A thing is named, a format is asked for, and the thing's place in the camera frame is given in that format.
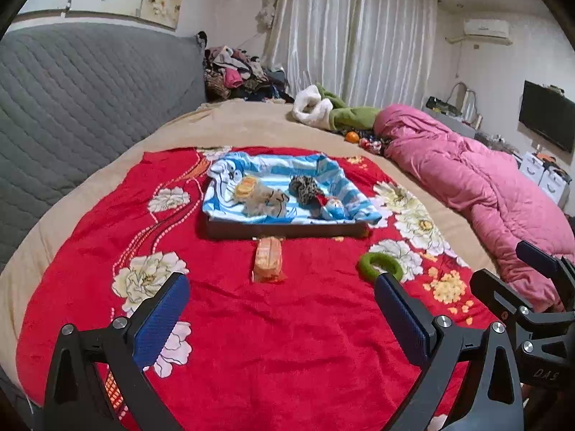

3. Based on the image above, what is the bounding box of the white storage box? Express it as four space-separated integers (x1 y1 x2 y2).
519 153 546 185
539 166 571 207

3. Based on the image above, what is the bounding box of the brown tray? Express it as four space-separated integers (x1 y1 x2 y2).
201 207 370 241

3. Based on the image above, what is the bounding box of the grey quilted headboard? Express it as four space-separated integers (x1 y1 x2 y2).
0 22 208 274

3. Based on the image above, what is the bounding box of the green ring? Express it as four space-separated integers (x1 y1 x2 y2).
357 252 404 283

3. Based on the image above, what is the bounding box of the orange snack packet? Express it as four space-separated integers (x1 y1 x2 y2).
252 236 287 284

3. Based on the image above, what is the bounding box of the cluttered side table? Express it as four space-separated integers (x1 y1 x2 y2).
424 82 522 153

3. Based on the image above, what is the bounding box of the beige fluffy cloth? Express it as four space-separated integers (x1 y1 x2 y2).
243 187 290 217

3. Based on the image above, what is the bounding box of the blue striped cartoon cloth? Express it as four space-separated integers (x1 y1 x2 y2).
202 152 382 226

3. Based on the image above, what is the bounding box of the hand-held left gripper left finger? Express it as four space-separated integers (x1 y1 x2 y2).
42 272 192 431

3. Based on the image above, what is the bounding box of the pile of clothes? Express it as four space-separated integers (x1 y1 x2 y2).
204 46 295 102

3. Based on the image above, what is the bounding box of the white curtain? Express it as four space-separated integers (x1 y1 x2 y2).
263 0 438 109

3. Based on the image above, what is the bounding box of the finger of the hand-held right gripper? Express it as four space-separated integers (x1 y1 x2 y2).
516 240 575 288
469 268 540 337

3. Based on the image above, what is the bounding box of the white air conditioner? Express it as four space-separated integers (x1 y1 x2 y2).
463 19 513 46

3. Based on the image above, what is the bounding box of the black wall television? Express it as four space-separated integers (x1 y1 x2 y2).
519 80 575 153

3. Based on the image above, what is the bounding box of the pink quilt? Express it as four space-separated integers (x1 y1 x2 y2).
374 104 575 312

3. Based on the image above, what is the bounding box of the white hanging ornament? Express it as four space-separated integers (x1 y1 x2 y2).
255 4 276 30

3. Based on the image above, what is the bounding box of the leopard print cloth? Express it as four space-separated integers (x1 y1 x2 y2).
288 175 321 206

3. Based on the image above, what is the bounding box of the white fleece cloth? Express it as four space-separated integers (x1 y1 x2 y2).
292 84 334 125

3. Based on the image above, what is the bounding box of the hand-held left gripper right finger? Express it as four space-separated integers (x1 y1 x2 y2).
374 272 526 431

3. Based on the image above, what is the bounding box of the green cloth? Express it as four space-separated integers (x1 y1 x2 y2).
314 83 382 132

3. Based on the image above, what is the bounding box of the red floral blanket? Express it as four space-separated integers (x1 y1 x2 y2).
15 146 499 431

